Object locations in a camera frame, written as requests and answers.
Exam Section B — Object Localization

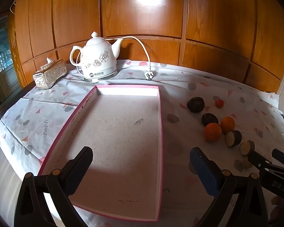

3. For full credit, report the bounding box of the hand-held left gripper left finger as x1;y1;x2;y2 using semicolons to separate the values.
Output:
14;146;94;227

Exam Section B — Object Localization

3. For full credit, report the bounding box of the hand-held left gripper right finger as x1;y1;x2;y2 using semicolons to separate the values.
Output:
190;147;269;227

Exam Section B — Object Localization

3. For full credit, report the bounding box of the dark-skinned cut fruit half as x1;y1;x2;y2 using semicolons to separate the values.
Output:
225;130;242;148
239;140;255;157

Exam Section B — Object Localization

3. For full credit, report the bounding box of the pink shallow cardboard tray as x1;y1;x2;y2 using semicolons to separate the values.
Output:
38;84;165;222

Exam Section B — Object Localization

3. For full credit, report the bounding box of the orange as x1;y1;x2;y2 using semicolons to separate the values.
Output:
204;122;222;143
221;116;236;134

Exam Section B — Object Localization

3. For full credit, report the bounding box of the small dark round fruit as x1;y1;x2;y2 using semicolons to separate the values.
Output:
201;113;219;127

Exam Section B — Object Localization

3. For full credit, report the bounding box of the white patterned tablecloth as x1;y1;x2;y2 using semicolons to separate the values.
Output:
0;59;284;227

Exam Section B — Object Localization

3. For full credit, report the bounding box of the large dark round fruit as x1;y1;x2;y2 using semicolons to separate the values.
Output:
187;96;205;113

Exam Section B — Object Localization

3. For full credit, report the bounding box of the silver kettle base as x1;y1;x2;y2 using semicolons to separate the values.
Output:
83;70;119;83

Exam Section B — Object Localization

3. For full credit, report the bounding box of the silver embossed tissue box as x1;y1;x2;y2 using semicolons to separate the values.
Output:
33;57;67;91

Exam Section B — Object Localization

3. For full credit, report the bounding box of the white floral ceramic kettle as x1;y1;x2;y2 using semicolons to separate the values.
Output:
70;31;124;79

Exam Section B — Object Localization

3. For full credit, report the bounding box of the wooden lattice door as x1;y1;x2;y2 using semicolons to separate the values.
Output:
0;14;23;114

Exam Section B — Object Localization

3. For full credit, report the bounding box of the wooden panelled wardrobe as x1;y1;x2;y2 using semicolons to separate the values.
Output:
8;0;284;95

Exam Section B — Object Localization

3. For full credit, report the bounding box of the white power cord with plug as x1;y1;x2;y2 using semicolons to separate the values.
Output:
75;36;155;81

